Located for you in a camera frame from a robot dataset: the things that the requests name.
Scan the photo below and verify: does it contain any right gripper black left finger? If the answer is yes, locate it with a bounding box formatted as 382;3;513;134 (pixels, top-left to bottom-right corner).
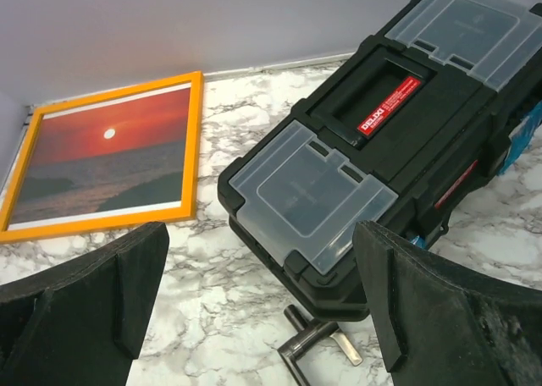
1;222;169;385

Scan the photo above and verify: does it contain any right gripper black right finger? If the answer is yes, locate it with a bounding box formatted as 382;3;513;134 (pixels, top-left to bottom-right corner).
353;221;541;385

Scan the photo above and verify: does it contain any orange wooden picture frame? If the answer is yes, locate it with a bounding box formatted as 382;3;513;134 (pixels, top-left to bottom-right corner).
1;71;204;244

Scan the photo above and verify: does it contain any grey metal clamp tool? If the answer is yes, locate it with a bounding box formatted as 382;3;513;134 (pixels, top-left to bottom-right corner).
277;304;363;386

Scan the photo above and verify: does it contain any black plastic toolbox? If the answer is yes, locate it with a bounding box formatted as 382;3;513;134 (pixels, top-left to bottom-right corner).
217;0;541;322

